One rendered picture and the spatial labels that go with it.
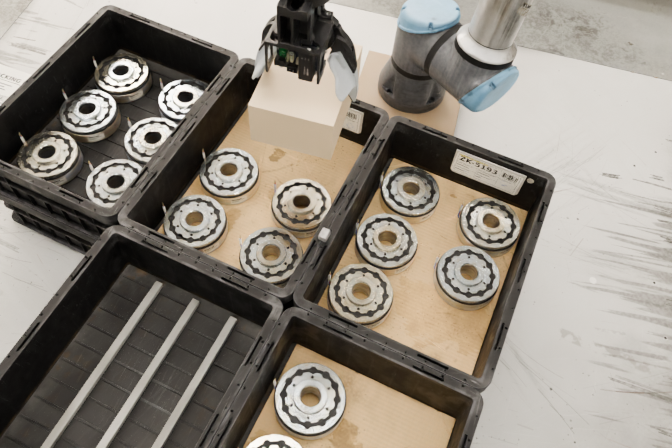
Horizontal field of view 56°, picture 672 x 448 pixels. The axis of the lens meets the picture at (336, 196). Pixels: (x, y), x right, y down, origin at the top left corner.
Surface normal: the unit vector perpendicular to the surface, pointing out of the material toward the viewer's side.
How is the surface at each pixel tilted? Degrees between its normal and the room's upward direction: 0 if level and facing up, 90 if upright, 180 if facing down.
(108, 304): 0
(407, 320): 0
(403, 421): 0
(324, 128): 90
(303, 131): 90
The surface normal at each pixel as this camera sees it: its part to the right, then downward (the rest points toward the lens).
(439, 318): 0.06, -0.55
